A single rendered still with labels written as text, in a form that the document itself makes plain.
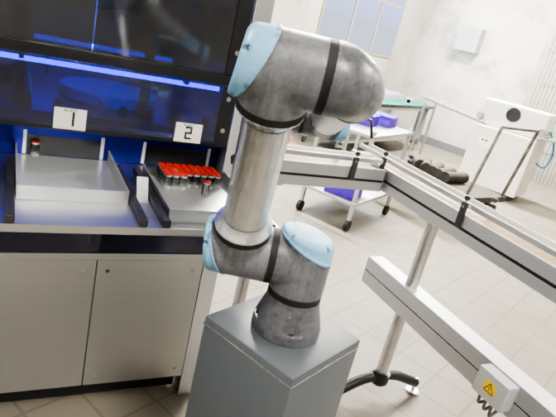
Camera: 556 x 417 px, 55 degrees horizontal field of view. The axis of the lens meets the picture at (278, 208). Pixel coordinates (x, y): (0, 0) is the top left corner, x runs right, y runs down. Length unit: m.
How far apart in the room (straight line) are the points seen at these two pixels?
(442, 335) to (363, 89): 1.36
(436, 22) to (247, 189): 8.57
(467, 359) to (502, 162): 4.96
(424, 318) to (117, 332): 1.10
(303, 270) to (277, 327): 0.13
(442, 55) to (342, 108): 8.49
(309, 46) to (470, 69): 8.32
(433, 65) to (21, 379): 8.22
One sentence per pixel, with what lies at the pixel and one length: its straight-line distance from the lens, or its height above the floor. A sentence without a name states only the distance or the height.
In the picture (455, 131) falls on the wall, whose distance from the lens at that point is 9.12.
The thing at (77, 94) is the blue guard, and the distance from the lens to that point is 1.60.
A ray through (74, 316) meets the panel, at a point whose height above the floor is 0.37.
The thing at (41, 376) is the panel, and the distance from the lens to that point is 2.01.
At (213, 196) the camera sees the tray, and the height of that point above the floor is 0.88.
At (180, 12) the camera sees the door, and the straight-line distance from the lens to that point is 1.62.
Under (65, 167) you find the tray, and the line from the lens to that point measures 1.64.
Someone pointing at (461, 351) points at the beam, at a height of 0.50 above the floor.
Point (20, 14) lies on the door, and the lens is 1.57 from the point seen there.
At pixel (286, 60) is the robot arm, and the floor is 1.36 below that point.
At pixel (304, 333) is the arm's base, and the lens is 1.13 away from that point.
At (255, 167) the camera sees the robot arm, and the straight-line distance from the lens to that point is 0.91.
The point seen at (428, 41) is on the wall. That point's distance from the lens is 9.41.
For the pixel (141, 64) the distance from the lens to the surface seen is 1.61.
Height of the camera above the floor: 1.41
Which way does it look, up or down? 19 degrees down
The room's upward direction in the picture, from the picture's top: 14 degrees clockwise
